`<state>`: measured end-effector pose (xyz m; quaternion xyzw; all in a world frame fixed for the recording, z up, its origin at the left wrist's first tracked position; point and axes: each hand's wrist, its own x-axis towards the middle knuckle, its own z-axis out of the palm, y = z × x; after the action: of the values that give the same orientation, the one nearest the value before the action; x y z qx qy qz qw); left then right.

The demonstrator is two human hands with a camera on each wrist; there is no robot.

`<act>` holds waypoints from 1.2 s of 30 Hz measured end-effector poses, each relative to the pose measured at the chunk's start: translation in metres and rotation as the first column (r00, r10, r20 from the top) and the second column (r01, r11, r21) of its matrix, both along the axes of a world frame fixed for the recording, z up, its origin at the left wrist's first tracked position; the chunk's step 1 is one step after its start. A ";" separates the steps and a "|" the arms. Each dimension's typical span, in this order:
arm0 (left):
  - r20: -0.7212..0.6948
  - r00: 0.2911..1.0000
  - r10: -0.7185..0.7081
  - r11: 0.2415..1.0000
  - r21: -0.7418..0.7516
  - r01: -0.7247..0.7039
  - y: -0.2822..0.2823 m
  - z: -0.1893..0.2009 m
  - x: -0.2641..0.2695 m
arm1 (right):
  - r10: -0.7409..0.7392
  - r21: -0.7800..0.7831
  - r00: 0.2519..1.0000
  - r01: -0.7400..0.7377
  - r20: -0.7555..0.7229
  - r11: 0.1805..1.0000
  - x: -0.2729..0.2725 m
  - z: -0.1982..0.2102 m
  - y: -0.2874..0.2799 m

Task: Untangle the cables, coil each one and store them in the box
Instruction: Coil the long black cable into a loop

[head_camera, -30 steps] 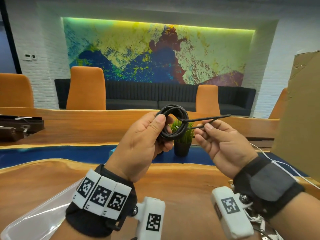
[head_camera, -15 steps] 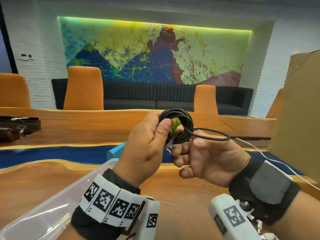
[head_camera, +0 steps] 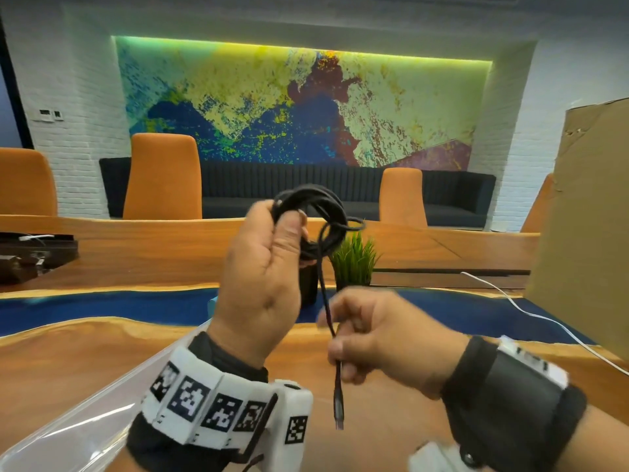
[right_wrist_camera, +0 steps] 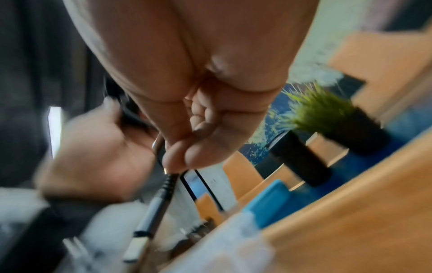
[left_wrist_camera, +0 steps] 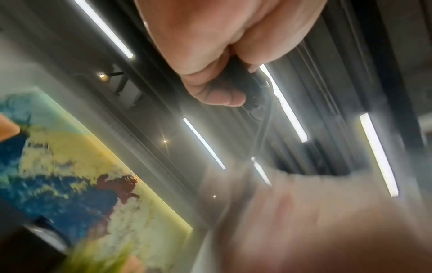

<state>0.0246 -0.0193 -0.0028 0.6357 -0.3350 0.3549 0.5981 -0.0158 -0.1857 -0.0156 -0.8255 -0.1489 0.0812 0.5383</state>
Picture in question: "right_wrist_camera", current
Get person's left hand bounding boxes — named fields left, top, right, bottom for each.
left=35, top=97, right=159, bottom=204

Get person's right hand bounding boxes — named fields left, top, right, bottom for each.
left=62, top=0, right=320, bottom=172

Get black cables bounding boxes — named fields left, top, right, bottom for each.
left=102, top=76, right=181, bottom=264

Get clear plastic organizer box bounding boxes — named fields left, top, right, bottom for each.
left=162, top=212, right=276, bottom=273

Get long ceiling light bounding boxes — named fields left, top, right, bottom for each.
left=48, top=106, right=64, bottom=159

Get black left wristband with markers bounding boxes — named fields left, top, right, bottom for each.
left=0, top=186, right=112, bottom=273

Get dark brown leather case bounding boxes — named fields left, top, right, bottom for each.
left=182, top=218, right=217, bottom=247

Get tall orange chair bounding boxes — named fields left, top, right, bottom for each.
left=222, top=152, right=264, bottom=200

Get green potted plant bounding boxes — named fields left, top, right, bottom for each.
left=283, top=83, right=392, bottom=156

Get black cylinder pot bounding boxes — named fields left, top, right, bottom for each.
left=268, top=130, right=333, bottom=188

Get black door frame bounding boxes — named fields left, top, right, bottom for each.
left=178, top=169, right=225, bottom=213

